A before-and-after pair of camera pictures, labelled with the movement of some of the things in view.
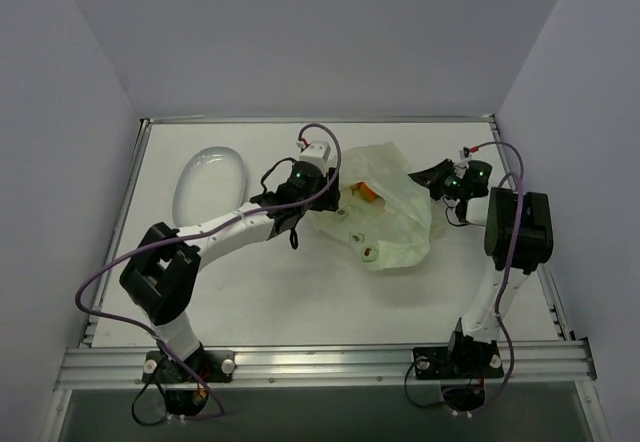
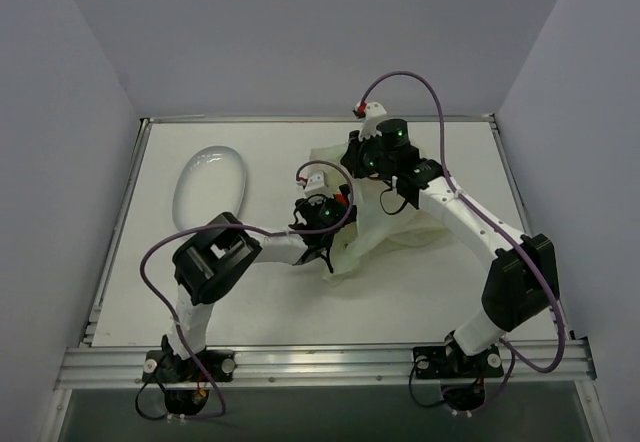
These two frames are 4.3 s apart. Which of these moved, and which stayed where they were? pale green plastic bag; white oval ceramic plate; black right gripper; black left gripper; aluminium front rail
Moved: black left gripper; pale green plastic bag; black right gripper
Stayed: white oval ceramic plate; aluminium front rail
